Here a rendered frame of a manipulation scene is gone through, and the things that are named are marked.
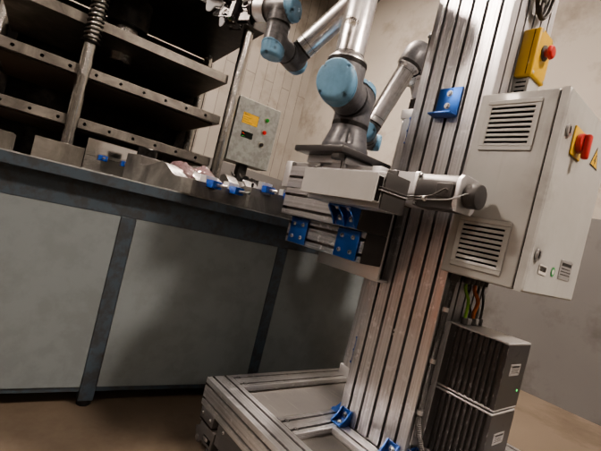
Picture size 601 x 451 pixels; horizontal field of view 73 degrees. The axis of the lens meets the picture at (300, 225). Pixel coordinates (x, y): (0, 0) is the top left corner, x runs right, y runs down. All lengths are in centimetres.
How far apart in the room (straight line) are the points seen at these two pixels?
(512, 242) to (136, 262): 118
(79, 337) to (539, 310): 293
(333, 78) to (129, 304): 103
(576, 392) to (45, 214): 318
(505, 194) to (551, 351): 244
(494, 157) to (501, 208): 13
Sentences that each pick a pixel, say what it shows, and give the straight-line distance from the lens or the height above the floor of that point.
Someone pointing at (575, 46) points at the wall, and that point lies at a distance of 395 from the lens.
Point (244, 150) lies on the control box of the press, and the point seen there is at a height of 115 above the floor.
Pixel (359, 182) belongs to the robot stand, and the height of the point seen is 92.
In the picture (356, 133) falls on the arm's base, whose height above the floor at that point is 110.
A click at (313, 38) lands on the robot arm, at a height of 139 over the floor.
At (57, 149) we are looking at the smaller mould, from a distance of 163.
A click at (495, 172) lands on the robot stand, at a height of 103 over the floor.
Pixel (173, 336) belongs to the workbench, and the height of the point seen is 26.
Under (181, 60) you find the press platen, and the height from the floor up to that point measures 151.
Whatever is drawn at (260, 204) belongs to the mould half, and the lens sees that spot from 168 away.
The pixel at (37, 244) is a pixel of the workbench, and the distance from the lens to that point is 150.
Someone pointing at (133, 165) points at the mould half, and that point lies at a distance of 182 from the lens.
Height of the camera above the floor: 80
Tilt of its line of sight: level
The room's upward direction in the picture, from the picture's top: 14 degrees clockwise
